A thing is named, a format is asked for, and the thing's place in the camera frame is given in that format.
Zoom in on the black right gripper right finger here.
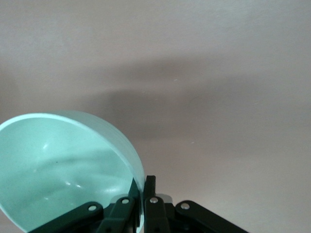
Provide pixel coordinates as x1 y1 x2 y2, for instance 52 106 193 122
144 175 250 233

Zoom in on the light green bowl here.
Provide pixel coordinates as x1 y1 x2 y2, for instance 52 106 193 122
0 109 145 233

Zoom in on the brown table cloth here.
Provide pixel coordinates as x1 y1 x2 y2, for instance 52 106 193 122
0 0 311 233

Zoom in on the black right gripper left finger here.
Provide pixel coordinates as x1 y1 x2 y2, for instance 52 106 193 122
31 179 142 233

